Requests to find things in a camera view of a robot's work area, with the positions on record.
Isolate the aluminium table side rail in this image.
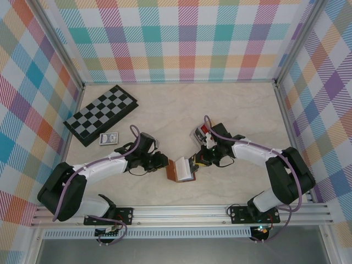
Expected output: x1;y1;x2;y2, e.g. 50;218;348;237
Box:
48;85;86;207
273;82;316;204

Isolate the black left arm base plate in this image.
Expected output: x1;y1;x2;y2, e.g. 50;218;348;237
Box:
83;207;135;227

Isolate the aluminium frame post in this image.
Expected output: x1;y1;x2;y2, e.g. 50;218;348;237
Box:
26;0;86;91
273;0;331;87

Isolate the blue playing card deck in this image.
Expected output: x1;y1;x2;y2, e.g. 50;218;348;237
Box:
99;132;119;146

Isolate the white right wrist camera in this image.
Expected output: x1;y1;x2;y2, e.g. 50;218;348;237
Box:
205;131;218;147

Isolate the brown leather card holder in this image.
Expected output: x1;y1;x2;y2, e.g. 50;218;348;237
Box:
165;156;197;183

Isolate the aluminium table end rail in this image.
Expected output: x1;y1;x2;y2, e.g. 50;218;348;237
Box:
82;79;277;86

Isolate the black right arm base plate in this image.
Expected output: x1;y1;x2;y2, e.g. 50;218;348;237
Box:
229;205;282;225

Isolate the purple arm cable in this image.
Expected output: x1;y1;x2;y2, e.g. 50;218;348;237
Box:
52;125;144;246
203;115;302;244

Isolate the black VIP credit card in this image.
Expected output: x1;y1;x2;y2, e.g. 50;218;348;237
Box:
192;128;206;144

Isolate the grey metal panel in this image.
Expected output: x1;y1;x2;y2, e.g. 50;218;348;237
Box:
35;238;331;264

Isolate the black grey folding chessboard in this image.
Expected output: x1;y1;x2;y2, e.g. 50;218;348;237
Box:
63;84;139;148

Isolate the wide aluminium mounting rail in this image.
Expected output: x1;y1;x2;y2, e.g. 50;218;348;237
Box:
29;202;336;228

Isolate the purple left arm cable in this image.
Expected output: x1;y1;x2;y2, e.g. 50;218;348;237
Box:
52;125;144;246

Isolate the clear plastic card box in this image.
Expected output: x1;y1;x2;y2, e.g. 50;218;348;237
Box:
189;123;211;148

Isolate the aluminium frame leg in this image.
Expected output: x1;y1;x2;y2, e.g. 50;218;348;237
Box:
320;225;343;264
25;227;42;264

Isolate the small circuit board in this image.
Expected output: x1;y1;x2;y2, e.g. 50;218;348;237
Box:
94;225;123;239
251;224;270;239

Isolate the slotted grey cable duct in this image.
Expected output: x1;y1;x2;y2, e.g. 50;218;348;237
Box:
43;229;253;240

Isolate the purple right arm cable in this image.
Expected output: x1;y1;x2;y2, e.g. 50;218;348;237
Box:
203;115;302;244

